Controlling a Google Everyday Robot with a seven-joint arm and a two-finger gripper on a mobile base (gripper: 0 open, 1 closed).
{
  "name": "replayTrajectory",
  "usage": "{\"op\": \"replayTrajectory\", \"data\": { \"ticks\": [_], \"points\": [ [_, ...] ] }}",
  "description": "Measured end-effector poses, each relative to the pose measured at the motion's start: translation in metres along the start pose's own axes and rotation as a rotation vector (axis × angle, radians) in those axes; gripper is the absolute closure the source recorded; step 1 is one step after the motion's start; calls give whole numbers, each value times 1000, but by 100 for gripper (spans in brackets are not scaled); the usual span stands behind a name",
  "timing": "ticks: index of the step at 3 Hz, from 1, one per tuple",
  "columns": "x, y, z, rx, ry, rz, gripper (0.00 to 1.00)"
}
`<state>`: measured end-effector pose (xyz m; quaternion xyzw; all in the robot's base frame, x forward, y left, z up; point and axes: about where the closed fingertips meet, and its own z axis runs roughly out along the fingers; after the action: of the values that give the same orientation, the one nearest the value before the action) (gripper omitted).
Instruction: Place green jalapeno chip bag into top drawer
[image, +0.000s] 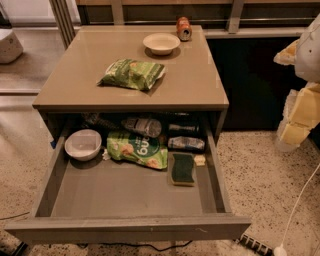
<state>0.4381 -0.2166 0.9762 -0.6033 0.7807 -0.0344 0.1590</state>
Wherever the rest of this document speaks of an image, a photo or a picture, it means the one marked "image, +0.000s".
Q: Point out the white bowl on table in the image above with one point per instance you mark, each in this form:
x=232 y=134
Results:
x=161 y=43

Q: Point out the black power strip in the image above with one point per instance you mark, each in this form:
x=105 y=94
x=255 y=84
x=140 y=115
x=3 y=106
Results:
x=254 y=245

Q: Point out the small cream object in drawer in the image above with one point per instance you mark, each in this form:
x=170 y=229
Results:
x=199 y=160

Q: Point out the white round device on floor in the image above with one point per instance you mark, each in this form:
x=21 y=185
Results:
x=10 y=46

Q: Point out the green jalapeno chip bag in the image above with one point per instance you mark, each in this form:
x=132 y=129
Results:
x=133 y=74

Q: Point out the grey crumpled bag in drawer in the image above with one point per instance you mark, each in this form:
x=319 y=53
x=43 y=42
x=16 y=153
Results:
x=143 y=126

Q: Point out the white bowl in drawer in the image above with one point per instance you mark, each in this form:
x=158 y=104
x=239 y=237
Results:
x=83 y=145

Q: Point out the open grey top drawer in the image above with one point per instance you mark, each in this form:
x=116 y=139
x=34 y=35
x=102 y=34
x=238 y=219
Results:
x=102 y=201

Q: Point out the metal frame post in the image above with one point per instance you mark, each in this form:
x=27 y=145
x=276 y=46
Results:
x=63 y=20

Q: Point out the dark can in drawer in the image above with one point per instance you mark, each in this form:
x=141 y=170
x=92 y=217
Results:
x=183 y=129

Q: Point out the orange soda can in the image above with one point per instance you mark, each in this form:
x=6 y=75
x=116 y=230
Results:
x=184 y=30

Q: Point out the dark bag in drawer back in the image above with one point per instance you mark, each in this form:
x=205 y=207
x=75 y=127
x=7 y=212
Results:
x=94 y=120

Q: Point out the green snack bag in drawer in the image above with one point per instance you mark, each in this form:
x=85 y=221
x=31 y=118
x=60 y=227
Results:
x=145 y=151

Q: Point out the green yellow sponge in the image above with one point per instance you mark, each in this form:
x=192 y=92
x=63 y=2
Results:
x=181 y=169

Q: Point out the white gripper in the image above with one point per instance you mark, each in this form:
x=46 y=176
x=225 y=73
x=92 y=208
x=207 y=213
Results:
x=309 y=56

